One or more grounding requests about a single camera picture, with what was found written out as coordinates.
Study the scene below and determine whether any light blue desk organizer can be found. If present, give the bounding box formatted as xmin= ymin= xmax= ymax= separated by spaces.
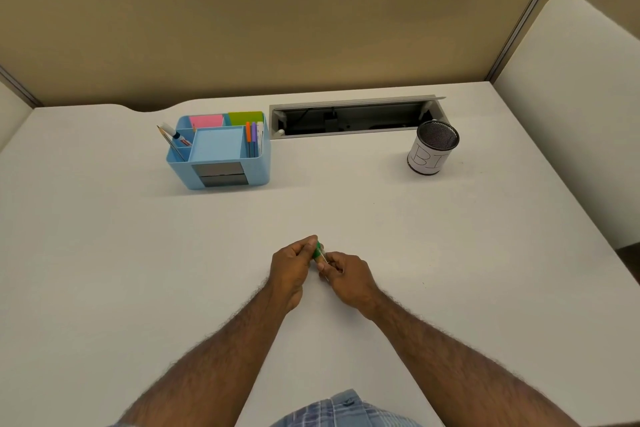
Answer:
xmin=165 ymin=111 xmax=272 ymax=190

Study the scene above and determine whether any person's right hand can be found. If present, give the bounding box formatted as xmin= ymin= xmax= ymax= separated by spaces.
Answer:
xmin=317 ymin=252 xmax=383 ymax=321

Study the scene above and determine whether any pink sticky note pad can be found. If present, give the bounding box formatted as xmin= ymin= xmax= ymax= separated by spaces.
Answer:
xmin=189 ymin=114 xmax=225 ymax=130

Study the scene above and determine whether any beige cubicle partition panel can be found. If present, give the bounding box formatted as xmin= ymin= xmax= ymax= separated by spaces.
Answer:
xmin=0 ymin=0 xmax=561 ymax=112

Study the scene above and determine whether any white side desk panel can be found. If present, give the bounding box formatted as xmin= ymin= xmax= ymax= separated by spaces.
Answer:
xmin=492 ymin=0 xmax=640 ymax=250

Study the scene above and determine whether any person's left forearm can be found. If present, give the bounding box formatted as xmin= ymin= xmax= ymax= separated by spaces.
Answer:
xmin=116 ymin=281 xmax=292 ymax=427

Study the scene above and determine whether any black mesh pen cup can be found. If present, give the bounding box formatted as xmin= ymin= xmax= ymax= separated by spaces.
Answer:
xmin=407 ymin=120 xmax=460 ymax=176

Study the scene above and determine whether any wooden pencil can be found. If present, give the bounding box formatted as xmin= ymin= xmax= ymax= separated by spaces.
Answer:
xmin=156 ymin=125 xmax=187 ymax=162

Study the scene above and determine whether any blue plaid shirt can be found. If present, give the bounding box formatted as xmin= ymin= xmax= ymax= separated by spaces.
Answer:
xmin=270 ymin=389 xmax=426 ymax=427

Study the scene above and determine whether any light blue sticky note pad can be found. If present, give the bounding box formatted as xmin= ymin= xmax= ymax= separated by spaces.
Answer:
xmin=189 ymin=126 xmax=247 ymax=163

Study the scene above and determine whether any white marker with blue cap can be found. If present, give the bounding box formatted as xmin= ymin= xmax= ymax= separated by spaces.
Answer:
xmin=161 ymin=122 xmax=193 ymax=146

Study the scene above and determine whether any person's right forearm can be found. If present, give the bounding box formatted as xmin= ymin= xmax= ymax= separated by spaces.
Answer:
xmin=358 ymin=290 xmax=581 ymax=427

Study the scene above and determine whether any person's left hand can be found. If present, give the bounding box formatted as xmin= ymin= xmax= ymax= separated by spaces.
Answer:
xmin=269 ymin=235 xmax=319 ymax=313

